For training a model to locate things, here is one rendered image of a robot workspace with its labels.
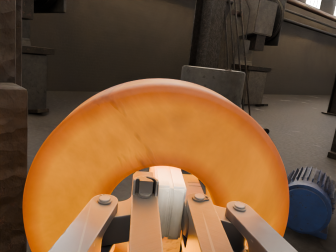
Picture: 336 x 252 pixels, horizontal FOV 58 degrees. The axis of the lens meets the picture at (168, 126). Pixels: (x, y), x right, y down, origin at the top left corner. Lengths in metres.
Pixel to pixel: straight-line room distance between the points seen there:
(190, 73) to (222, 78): 0.28
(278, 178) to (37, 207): 0.14
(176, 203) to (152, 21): 7.86
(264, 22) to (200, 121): 7.81
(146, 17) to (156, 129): 7.72
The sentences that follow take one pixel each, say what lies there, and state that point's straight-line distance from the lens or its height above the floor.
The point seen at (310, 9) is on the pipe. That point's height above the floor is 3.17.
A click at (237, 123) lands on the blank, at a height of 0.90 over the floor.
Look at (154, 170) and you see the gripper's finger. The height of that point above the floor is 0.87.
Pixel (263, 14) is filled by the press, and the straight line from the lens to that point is 7.93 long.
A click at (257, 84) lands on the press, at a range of 7.93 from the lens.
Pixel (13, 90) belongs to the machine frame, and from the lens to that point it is 0.41.
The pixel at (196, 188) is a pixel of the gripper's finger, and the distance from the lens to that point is 0.17.
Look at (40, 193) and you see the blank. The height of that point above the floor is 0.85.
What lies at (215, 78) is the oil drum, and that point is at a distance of 2.57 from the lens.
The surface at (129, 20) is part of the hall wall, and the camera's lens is 7.60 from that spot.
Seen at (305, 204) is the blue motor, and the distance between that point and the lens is 1.87.
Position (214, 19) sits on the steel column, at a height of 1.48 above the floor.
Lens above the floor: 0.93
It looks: 13 degrees down
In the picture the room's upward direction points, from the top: 6 degrees clockwise
